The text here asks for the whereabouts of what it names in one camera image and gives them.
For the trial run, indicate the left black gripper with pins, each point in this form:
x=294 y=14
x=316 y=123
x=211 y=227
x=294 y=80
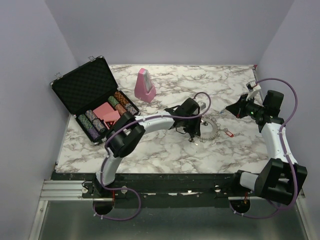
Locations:
x=195 y=129

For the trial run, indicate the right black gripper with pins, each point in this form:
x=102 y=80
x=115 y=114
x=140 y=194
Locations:
x=238 y=108

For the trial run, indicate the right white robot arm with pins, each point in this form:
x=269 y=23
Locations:
x=282 y=177

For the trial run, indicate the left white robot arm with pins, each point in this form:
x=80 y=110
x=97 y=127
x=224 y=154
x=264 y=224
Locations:
x=124 y=136

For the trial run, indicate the black tag key centre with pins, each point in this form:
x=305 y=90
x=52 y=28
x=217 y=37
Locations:
x=193 y=139

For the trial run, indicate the red tag key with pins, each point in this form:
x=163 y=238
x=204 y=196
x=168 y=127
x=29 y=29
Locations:
x=228 y=133

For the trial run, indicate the pink metronome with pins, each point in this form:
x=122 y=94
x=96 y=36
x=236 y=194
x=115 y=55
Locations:
x=144 y=88

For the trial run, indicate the black poker chip case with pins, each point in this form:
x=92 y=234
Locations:
x=86 y=88

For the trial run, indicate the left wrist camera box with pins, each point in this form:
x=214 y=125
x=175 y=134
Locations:
x=202 y=106

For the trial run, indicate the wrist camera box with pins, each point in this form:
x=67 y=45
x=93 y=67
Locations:
x=253 y=88
x=202 y=106

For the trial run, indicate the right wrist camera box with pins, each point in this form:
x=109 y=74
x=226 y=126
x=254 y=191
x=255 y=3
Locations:
x=253 y=88

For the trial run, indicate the black front mounting rail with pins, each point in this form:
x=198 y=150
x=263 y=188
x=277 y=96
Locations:
x=155 y=190

